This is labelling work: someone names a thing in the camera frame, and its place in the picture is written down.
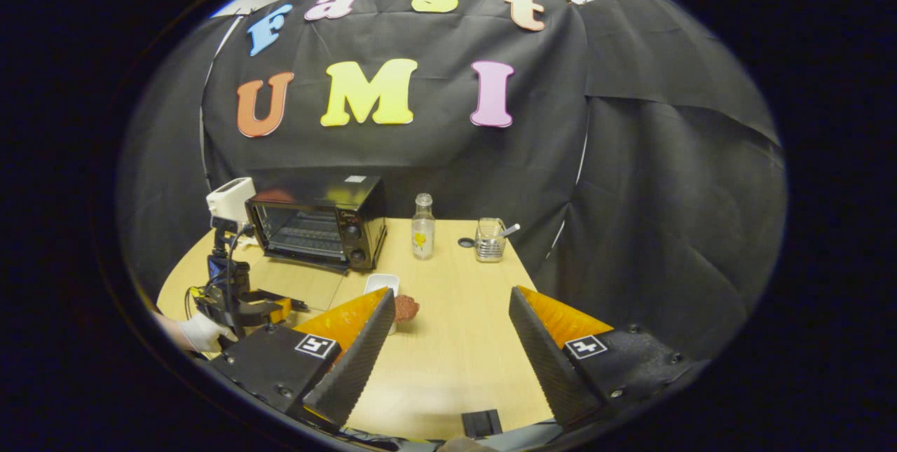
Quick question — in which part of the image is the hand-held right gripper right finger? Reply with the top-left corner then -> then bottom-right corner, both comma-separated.
509,285 -> 708,432

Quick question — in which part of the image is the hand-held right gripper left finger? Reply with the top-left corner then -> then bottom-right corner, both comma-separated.
203,287 -> 397,428

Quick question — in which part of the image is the black electric oven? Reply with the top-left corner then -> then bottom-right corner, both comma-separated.
245,174 -> 388,274

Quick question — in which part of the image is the white toaster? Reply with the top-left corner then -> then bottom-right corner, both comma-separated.
206,177 -> 256,223

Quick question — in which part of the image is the white rectangular dish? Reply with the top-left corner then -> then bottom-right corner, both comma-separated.
364,273 -> 400,335

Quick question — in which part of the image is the clear bottle with yellow label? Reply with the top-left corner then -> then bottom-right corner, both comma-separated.
411,193 -> 436,261

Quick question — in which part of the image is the black backdrop cloth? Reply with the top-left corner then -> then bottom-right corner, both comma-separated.
119,0 -> 787,369

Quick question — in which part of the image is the wire mesh holder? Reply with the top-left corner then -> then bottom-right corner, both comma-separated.
474,218 -> 507,263

